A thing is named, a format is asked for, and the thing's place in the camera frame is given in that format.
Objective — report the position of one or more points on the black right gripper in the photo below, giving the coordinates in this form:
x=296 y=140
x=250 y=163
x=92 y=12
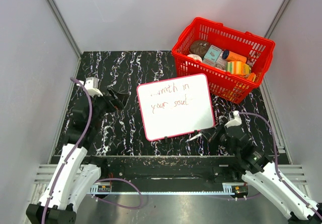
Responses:
x=209 y=133

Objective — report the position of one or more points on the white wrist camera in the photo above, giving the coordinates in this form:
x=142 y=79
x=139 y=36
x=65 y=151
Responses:
x=92 y=86
x=234 y=120

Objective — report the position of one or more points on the yellow green sponge pack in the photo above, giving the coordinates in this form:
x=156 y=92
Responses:
x=238 y=68

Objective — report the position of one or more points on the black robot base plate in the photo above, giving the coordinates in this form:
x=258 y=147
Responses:
x=172 y=173

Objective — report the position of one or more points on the brown bread loaf package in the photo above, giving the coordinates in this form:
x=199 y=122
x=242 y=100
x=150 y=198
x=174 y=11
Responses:
x=199 y=47

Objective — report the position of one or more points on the pink framed whiteboard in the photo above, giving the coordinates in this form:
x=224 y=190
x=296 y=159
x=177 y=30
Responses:
x=175 y=106

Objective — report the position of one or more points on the orange bottle with blue cap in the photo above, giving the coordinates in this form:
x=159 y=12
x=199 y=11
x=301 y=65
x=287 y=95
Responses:
x=231 y=56

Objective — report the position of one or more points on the white red whiteboard marker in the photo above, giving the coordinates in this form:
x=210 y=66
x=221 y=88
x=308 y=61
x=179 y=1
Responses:
x=195 y=137

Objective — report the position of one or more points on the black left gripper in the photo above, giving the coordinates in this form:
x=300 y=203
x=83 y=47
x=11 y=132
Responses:
x=119 y=96

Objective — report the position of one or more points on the white slotted cable duct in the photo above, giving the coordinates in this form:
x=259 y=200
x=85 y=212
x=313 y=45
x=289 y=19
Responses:
x=100 y=189

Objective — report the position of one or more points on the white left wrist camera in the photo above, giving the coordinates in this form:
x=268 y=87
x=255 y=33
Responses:
x=92 y=86

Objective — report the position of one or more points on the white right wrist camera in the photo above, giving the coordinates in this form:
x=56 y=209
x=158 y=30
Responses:
x=234 y=120

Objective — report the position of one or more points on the red plastic shopping basket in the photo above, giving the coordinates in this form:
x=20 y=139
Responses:
x=232 y=87

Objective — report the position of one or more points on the teal white small box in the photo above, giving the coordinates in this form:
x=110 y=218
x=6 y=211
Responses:
x=212 y=54

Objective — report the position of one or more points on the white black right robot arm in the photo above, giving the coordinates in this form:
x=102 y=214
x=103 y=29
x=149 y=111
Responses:
x=260 y=171

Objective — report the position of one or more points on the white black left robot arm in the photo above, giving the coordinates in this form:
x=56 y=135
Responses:
x=75 y=173

